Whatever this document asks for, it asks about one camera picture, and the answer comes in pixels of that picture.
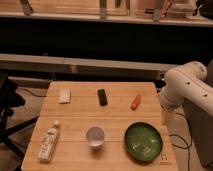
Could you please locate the black chair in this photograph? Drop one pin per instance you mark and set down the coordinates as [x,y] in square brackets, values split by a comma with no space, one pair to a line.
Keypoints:
[9,99]

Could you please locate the green bowl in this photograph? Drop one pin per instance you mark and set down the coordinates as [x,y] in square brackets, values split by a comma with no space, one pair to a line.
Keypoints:
[143,142]

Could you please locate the wooden shelf with clutter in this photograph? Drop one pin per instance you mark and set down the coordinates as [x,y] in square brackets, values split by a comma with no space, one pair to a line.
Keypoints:
[159,12]

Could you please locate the black rectangular block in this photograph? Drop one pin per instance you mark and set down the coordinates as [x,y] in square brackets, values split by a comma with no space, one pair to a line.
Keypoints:
[102,97]

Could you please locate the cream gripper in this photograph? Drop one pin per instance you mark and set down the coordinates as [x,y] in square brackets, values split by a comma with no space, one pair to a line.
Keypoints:
[168,116]

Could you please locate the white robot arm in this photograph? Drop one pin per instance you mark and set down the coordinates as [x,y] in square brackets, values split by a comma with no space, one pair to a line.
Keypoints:
[186,82]

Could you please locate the white sponge block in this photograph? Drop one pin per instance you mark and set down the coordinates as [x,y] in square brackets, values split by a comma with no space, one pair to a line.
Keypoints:
[64,96]

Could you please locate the white squeeze bottle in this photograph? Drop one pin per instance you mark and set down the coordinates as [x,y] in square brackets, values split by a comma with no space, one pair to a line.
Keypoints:
[49,142]

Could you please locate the orange carrot toy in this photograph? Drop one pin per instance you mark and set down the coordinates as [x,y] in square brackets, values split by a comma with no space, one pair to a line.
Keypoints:
[136,102]

